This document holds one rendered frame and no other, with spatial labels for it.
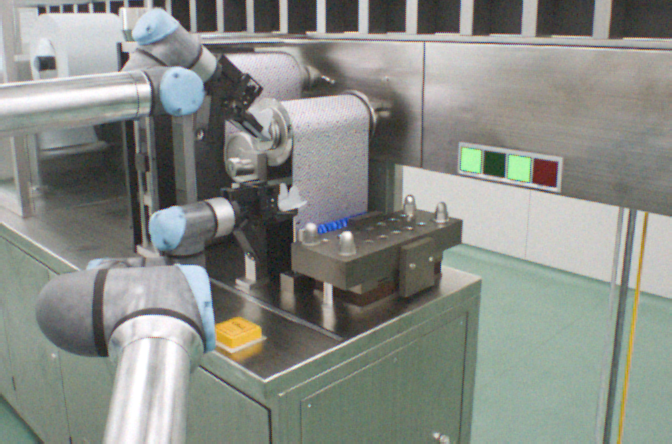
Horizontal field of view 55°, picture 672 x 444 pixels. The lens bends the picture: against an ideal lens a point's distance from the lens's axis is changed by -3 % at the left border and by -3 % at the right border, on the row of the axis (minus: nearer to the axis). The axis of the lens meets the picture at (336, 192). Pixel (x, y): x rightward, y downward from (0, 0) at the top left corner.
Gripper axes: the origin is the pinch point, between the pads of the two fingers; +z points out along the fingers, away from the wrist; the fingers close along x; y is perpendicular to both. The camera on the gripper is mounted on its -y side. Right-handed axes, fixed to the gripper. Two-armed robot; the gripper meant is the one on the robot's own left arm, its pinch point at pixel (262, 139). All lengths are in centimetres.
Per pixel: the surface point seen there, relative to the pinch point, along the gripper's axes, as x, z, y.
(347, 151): -4.4, 19.6, 10.0
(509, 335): 38, 219, 22
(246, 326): -15.5, 7.1, -35.5
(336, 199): -4.4, 23.8, -0.5
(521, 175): -41, 32, 18
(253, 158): 4.2, 3.8, -3.2
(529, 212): 79, 263, 107
